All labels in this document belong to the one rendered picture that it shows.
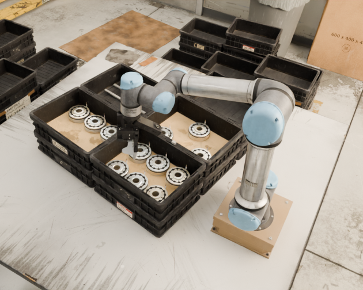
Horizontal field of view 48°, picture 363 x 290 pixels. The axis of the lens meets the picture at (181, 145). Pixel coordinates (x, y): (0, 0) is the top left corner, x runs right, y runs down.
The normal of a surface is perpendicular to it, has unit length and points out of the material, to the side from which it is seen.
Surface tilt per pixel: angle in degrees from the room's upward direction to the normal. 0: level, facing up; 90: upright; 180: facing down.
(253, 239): 90
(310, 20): 90
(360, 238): 0
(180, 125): 0
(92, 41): 0
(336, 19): 78
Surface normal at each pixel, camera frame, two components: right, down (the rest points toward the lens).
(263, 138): -0.44, 0.47
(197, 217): 0.07, -0.72
